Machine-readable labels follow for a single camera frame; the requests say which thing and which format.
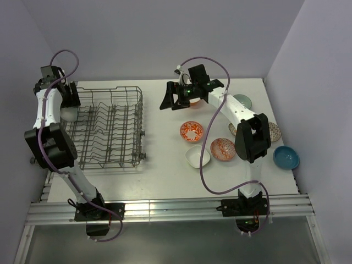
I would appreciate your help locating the plain white round bowl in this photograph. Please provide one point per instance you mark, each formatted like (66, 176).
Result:
(69, 114)

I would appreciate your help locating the white bowl orange outside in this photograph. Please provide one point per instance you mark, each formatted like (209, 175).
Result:
(195, 103)

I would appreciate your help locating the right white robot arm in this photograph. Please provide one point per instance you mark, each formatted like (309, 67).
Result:
(252, 139)

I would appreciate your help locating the brown geometric pattern bowl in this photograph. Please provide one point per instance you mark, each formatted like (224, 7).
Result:
(274, 132)

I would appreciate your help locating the white square bowl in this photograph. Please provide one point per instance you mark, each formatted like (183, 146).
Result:
(193, 154)

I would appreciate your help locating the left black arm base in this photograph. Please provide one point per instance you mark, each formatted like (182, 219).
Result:
(98, 221)

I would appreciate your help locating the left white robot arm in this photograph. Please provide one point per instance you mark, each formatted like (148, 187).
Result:
(52, 147)

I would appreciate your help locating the blue glazed bowl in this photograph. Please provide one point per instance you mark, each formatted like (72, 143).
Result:
(286, 158)

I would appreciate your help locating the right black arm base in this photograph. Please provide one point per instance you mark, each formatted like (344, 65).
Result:
(242, 206)

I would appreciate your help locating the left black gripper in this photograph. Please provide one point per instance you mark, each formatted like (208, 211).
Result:
(73, 100)

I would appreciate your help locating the orange floral pattern bowl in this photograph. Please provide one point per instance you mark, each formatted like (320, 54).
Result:
(191, 131)

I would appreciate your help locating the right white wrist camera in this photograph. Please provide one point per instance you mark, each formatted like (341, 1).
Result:
(183, 77)

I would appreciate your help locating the pale teal bowl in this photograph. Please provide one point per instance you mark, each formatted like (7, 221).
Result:
(244, 100)

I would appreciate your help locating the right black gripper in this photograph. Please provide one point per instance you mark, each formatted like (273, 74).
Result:
(174, 88)

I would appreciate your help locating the aluminium mounting rail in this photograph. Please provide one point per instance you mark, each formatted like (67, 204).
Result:
(54, 213)

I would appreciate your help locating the grey wire dish rack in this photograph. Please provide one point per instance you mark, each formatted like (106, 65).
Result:
(108, 131)

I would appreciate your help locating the small flower shaped dish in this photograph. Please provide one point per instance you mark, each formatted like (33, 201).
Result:
(232, 129)

